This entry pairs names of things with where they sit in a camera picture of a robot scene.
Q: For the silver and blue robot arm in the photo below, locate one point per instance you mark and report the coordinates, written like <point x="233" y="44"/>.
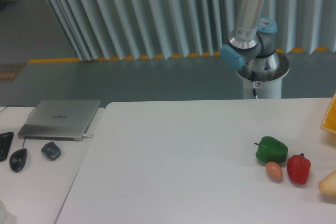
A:
<point x="251" y="47"/>

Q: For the green toy pepper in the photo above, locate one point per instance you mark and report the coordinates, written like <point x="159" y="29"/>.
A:
<point x="271" y="150"/>

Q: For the red toy pepper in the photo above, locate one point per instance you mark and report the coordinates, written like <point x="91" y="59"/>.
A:
<point x="298" y="168"/>

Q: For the white corrugated folding screen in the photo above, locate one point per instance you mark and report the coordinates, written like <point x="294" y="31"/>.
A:
<point x="163" y="28"/>

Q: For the silver closed laptop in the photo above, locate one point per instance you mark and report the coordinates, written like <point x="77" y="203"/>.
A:
<point x="65" y="120"/>

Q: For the dark grey small device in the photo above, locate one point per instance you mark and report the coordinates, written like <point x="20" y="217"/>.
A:
<point x="51" y="151"/>

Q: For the brown egg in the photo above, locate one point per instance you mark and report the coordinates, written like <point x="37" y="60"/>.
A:
<point x="274" y="171"/>

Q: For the black computer mouse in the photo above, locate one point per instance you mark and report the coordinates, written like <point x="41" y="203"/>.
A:
<point x="18" y="159"/>

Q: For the yellow container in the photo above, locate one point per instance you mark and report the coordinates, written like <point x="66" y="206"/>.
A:
<point x="328" y="121"/>

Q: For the black keyboard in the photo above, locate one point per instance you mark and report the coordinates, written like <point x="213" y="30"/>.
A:
<point x="5" y="141"/>

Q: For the toy bread slice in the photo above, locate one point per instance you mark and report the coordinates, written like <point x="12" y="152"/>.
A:
<point x="328" y="185"/>

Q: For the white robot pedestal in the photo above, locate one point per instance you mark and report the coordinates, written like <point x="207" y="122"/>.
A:
<point x="262" y="90"/>

